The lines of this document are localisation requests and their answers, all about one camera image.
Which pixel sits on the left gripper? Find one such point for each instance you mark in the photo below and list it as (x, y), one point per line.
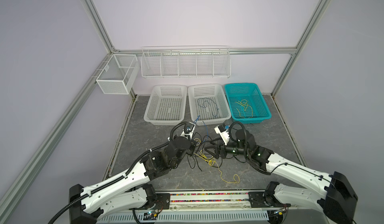
(191, 147)

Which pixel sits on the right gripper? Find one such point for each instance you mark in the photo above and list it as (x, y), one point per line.
(218, 146)

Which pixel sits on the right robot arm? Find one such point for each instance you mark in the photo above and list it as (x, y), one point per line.
(331, 194)

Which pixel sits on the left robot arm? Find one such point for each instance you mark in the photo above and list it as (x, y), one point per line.
(130, 189)

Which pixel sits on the teal plastic basket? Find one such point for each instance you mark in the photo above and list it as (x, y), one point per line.
(247, 104)

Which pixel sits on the left white plastic basket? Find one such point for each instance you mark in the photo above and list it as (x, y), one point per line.
(166, 106)

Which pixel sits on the white plastic basket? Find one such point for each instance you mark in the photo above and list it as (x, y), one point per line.
(166, 106)
(208, 104)

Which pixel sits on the middle white plastic basket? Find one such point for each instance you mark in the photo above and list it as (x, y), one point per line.
(208, 104)

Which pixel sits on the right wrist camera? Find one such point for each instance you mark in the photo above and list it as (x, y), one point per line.
(222, 130)

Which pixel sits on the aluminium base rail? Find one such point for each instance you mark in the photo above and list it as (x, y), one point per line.
(203, 207)

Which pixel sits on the white wire wall rack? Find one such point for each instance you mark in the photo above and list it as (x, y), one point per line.
(186, 62)

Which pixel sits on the white mesh wall box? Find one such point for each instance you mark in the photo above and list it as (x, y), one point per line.
(118, 75)

